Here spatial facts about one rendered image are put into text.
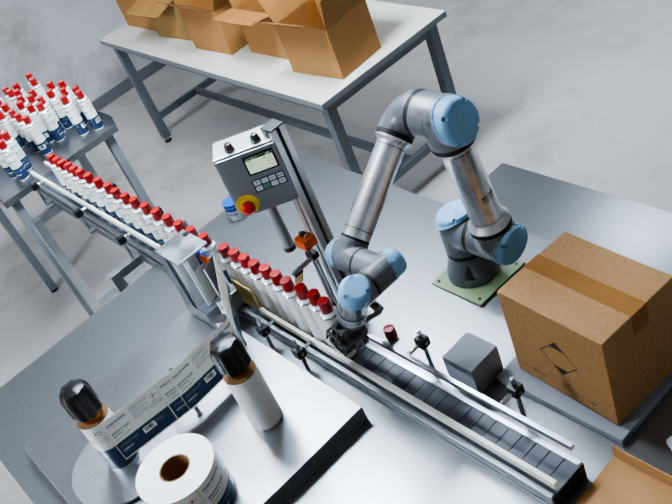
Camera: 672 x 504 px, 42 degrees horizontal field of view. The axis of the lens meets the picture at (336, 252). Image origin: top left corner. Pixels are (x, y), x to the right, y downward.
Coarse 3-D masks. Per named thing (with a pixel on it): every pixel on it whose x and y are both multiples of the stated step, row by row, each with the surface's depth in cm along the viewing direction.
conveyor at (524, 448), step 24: (336, 360) 235; (360, 360) 232; (384, 360) 229; (408, 384) 220; (432, 384) 217; (456, 408) 209; (456, 432) 204; (480, 432) 201; (504, 432) 199; (528, 456) 192; (552, 456) 190
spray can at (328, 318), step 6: (318, 300) 224; (324, 300) 223; (324, 306) 223; (330, 306) 224; (324, 312) 224; (330, 312) 225; (324, 318) 225; (330, 318) 224; (336, 318) 225; (324, 324) 227; (330, 324) 226; (330, 330) 227; (342, 354) 233; (348, 354) 233; (354, 354) 234
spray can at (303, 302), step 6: (294, 288) 231; (300, 288) 230; (306, 288) 231; (300, 294) 231; (306, 294) 231; (300, 300) 233; (306, 300) 232; (300, 306) 233; (306, 306) 232; (306, 312) 234; (306, 318) 236; (312, 318) 235; (312, 324) 237; (312, 330) 239; (318, 330) 238; (318, 336) 239; (324, 342) 241
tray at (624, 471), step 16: (608, 464) 189; (624, 464) 188; (640, 464) 184; (608, 480) 186; (624, 480) 185; (640, 480) 184; (656, 480) 183; (592, 496) 185; (608, 496) 184; (624, 496) 182; (640, 496) 181; (656, 496) 180
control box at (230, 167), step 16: (256, 128) 222; (240, 144) 218; (256, 144) 216; (272, 144) 215; (224, 160) 216; (240, 160) 217; (224, 176) 219; (240, 176) 219; (256, 176) 220; (288, 176) 221; (240, 192) 222; (272, 192) 223; (288, 192) 224; (240, 208) 225; (256, 208) 225
